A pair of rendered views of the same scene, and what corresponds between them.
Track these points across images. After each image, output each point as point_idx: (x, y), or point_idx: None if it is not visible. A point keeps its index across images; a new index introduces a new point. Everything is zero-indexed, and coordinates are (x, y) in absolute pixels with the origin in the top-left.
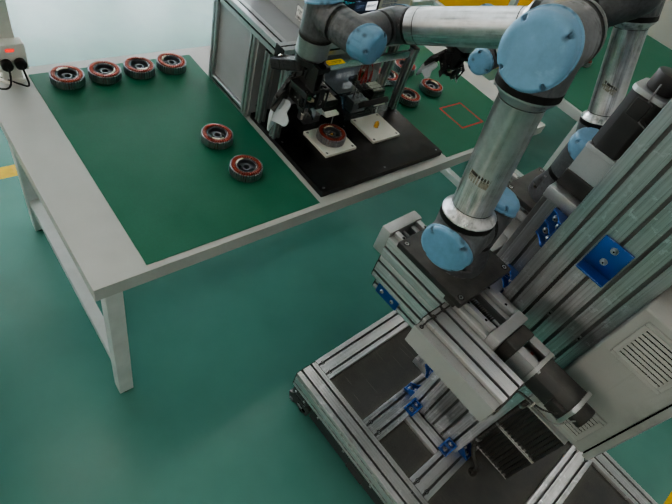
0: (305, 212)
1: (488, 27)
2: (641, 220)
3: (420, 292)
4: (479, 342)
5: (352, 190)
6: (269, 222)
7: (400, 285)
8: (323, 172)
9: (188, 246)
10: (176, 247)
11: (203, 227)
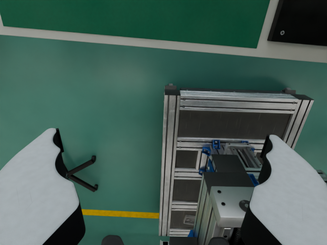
0: (226, 52)
1: None
2: None
3: (202, 237)
4: None
5: (316, 52)
6: (172, 43)
7: (202, 211)
8: (314, 2)
9: (58, 26)
10: (44, 19)
11: (88, 5)
